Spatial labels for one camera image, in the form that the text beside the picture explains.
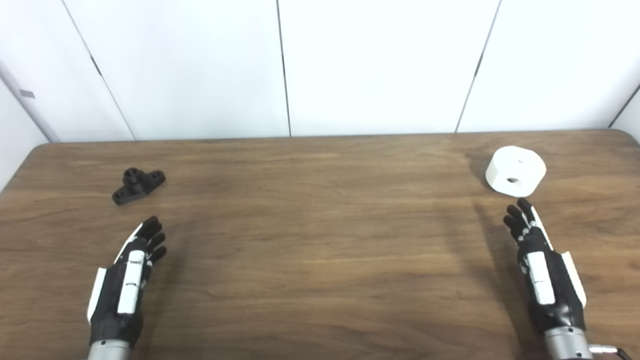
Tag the round white piece with holes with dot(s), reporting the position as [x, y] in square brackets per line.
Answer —
[517, 165]

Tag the black flanged holder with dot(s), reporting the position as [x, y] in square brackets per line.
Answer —
[135, 186]

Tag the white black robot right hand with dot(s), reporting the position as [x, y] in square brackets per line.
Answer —
[542, 282]

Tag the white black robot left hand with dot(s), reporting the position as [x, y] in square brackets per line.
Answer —
[127, 287]

